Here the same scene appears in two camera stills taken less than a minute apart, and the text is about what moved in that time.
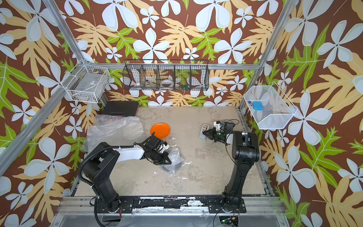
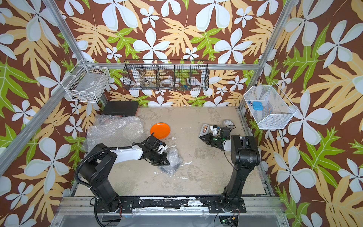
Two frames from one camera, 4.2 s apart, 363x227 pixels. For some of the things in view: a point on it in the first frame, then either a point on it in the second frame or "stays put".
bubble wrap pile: x=115 y=130 stays put
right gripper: x=211 y=132 -> x=208 y=140
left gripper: x=163 y=161 stays put
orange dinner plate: x=162 y=130 stays put
